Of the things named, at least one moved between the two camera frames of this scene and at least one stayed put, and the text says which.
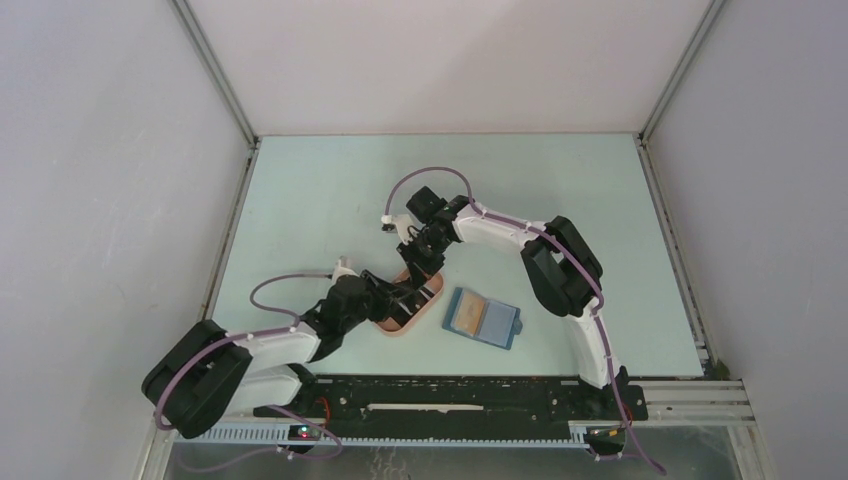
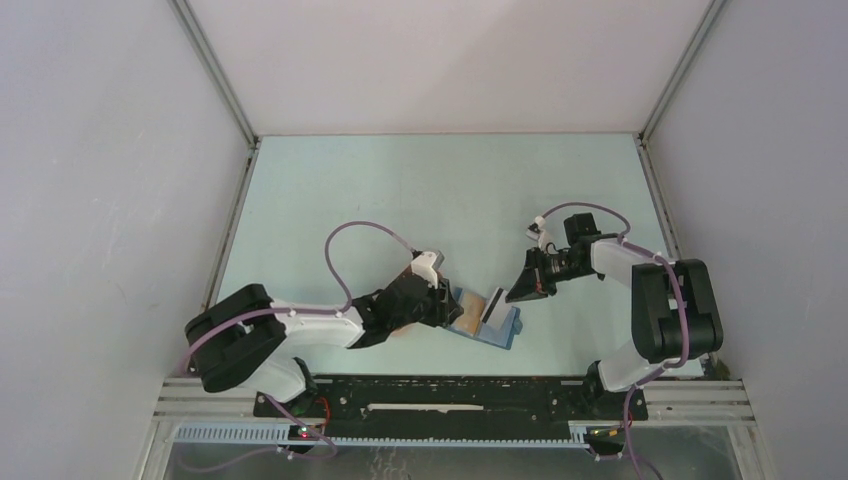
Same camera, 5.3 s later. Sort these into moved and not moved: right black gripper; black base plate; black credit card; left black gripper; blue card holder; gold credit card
Moved: left black gripper; black credit card; right black gripper
Not moved: gold credit card; blue card holder; black base plate
